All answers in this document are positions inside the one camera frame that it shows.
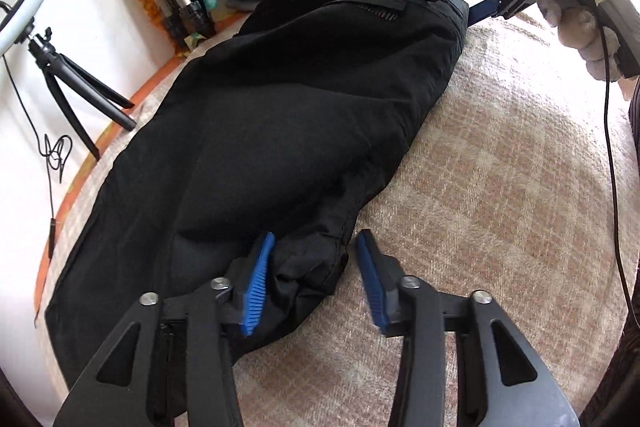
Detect pink plaid blanket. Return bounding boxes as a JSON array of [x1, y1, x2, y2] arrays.
[[35, 0, 640, 427]]

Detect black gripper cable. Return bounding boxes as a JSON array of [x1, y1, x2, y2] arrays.
[[570, 0, 633, 325]]

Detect small black tripod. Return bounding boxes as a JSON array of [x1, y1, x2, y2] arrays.
[[26, 26, 137, 160]]

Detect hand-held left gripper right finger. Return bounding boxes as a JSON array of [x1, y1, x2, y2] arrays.
[[355, 229, 583, 427]]

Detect white ring light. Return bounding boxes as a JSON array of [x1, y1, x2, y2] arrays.
[[0, 0, 67, 58]]

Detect thin black cable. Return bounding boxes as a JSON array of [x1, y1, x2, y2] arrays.
[[4, 56, 72, 260]]

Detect black pants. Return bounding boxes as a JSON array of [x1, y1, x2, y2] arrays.
[[45, 0, 471, 390]]

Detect person's right hand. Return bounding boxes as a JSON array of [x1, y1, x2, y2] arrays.
[[537, 0, 610, 81]]

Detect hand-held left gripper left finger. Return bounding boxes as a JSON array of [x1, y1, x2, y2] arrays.
[[52, 232, 277, 427]]

